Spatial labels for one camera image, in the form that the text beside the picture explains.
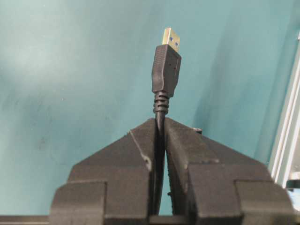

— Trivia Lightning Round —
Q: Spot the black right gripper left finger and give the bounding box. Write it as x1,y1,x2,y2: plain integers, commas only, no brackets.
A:
49,119,156,225

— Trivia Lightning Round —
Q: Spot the black USB cable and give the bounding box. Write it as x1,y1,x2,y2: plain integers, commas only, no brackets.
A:
151,27,182,216

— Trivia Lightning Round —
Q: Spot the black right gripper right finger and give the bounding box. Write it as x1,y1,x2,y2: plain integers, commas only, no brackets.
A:
165,118,296,225

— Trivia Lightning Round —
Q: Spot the silver aluminium extrusion frame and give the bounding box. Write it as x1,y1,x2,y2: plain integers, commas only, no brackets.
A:
268,34,300,188

